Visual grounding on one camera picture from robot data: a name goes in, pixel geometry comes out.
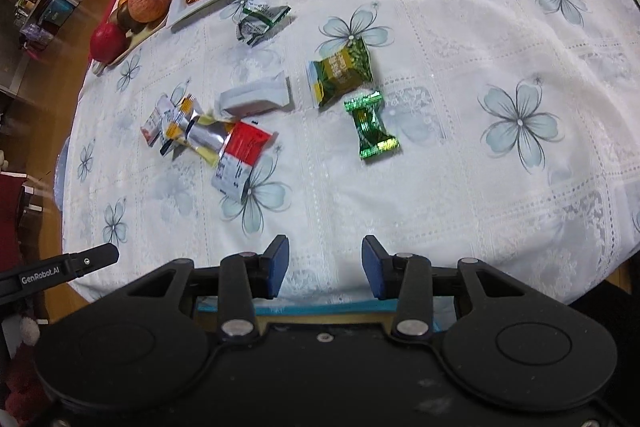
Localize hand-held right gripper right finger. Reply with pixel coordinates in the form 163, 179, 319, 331
361, 235, 538, 342

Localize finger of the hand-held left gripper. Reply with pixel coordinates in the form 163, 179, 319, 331
62, 243, 120, 280

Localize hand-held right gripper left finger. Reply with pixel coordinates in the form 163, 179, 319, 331
114, 234, 290, 344

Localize red white snack packet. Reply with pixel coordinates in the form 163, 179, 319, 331
210, 119, 277, 202

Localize shiny green candy packet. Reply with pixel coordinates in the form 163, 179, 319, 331
344, 90, 402, 162

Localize small red white packet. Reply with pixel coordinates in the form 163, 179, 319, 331
141, 94, 173, 148

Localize silver yellow snack packet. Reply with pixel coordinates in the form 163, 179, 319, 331
159, 94, 236, 168

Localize plain white snack packet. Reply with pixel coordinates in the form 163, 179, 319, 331
215, 74, 292, 118

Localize olive green snack packet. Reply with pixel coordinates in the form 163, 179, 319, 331
306, 38, 375, 109

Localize white green snack packet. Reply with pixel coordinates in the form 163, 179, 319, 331
236, 0, 292, 48

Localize pale blue plastic sheet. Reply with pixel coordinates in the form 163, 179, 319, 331
54, 142, 68, 212

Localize red fuzzy cloth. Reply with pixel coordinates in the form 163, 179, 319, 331
0, 307, 53, 423

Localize dark red apple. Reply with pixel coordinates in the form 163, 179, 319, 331
89, 23, 128, 64

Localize white floral tablecloth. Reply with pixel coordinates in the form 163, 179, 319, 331
54, 0, 640, 308

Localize pale yellow tray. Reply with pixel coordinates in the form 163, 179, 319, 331
90, 0, 173, 75

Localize dark brown fruit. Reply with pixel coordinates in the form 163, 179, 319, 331
116, 4, 146, 32

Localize person's right leg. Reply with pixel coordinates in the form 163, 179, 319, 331
567, 279, 640, 427

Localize blue storage bin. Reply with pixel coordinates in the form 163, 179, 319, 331
37, 0, 76, 28

